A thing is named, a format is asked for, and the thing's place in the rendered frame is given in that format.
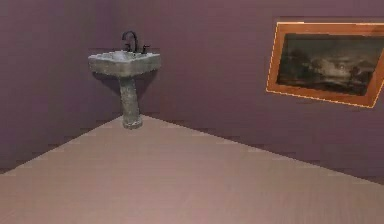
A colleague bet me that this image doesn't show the black sink faucet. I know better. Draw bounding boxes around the black sink faucet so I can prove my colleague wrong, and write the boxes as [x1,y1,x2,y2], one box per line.
[121,30,151,55]

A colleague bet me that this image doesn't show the grey stone pedestal sink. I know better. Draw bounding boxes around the grey stone pedestal sink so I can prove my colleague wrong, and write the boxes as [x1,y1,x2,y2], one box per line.
[87,49,162,130]

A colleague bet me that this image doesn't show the wood framed dark painting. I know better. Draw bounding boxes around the wood framed dark painting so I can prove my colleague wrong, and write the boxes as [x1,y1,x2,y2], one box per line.
[265,21,384,109]

